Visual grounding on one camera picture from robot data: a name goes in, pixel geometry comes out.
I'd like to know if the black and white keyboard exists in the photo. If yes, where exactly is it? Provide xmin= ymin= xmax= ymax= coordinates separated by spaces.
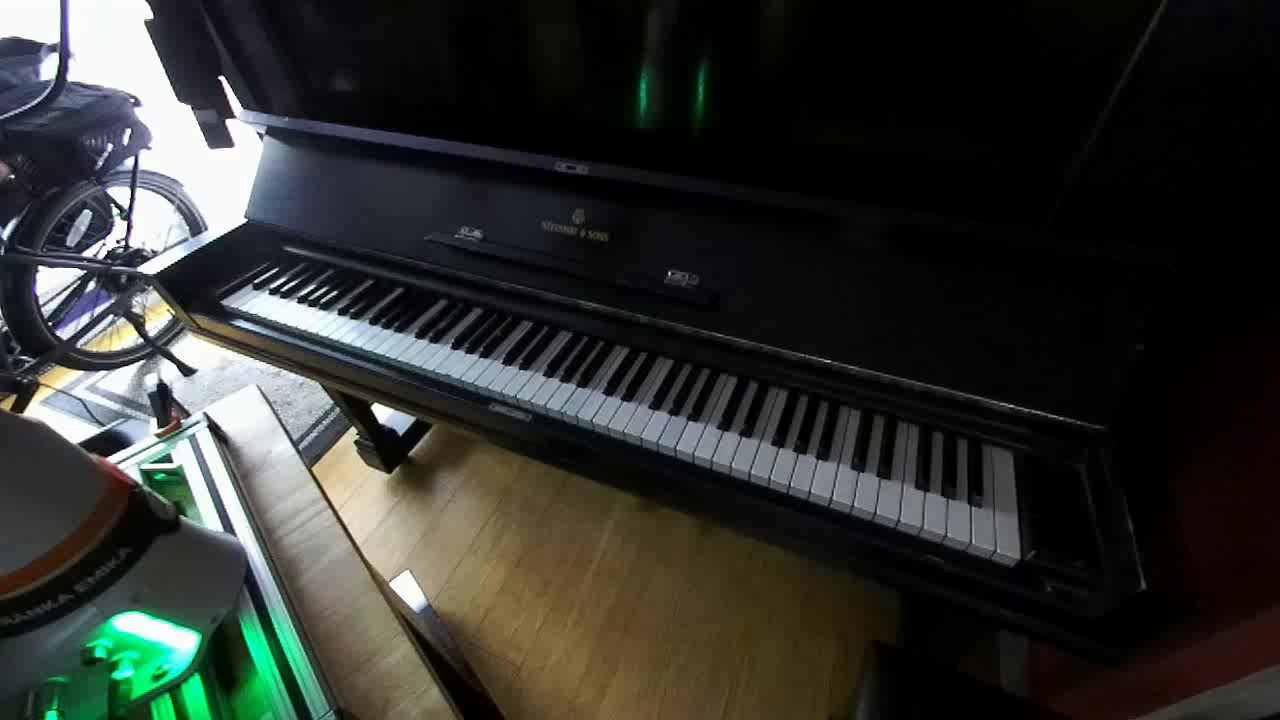
xmin=140 ymin=0 xmax=1280 ymax=671

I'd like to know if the black stand leg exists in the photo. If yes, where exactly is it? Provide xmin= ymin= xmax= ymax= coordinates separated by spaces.
xmin=385 ymin=566 xmax=511 ymax=720

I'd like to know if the grey floor mat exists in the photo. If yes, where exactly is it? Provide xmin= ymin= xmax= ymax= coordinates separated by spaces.
xmin=51 ymin=330 xmax=350 ymax=464

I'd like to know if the brown wooden board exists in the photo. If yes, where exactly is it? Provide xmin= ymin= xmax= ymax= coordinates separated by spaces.
xmin=197 ymin=384 xmax=463 ymax=720

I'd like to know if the green lit robot stand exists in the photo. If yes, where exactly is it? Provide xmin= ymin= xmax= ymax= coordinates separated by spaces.
xmin=30 ymin=413 xmax=334 ymax=720

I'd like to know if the black bicycle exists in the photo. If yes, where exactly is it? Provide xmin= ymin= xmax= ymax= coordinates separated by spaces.
xmin=0 ymin=0 xmax=214 ymax=405

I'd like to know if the white robot arm orange ring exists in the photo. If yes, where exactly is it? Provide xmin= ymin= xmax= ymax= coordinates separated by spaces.
xmin=0 ymin=413 xmax=252 ymax=701

